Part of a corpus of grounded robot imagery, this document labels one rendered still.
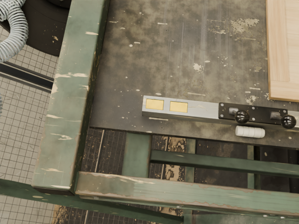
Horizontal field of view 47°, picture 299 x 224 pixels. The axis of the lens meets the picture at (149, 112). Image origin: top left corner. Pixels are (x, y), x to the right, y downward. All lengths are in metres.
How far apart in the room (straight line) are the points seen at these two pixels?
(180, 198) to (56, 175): 0.32
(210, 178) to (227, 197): 2.13
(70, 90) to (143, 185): 0.32
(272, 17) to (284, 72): 0.21
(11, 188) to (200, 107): 0.74
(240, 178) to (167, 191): 1.97
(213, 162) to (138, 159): 0.23
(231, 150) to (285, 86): 1.89
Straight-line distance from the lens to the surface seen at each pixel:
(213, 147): 3.12
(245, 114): 0.90
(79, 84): 0.97
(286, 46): 1.22
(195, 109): 1.01
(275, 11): 1.28
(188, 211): 2.06
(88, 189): 0.93
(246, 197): 0.96
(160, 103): 1.00
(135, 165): 1.02
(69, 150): 0.91
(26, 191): 1.38
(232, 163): 1.08
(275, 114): 1.04
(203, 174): 3.14
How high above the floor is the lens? 2.19
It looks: 33 degrees down
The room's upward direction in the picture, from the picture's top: 69 degrees counter-clockwise
